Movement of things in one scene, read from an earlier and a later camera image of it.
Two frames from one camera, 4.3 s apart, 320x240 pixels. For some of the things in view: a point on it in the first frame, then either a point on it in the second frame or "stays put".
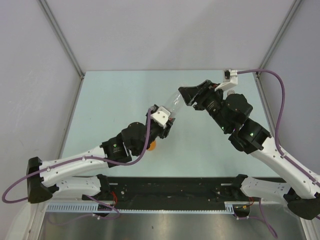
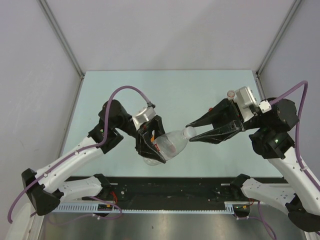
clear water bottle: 175,103 -> 170,143
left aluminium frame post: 60,33 stays put
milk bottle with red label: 231,92 stays put
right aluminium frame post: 279,32 stays put
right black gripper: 191,93 -> 225,121
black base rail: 167,192 stays put
